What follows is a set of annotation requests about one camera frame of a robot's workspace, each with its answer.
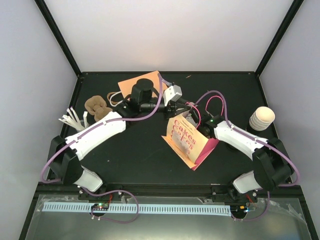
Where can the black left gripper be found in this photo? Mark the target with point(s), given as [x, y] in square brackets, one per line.
[172, 106]

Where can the cream cakes paper bag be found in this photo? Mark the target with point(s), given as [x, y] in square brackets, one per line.
[185, 139]

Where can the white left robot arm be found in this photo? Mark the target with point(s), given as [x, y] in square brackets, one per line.
[140, 104]

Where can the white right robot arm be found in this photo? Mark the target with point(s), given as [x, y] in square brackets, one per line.
[270, 160]

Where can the plain brown paper bag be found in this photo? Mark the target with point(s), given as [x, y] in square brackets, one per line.
[125, 86]

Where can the stack of paper cups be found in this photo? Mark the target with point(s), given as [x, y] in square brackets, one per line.
[261, 119]

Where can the brown pulp cup carriers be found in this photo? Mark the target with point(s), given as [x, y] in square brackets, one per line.
[97, 107]

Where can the white straws bundle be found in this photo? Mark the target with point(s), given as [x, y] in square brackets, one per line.
[72, 119]

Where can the black frame post right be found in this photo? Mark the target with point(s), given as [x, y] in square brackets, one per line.
[283, 27]

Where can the black frame post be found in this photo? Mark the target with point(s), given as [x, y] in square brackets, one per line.
[48, 17]
[283, 27]

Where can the light blue cable duct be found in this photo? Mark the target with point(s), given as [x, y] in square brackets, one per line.
[125, 208]

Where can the black frame post left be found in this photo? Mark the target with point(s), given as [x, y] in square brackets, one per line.
[48, 17]

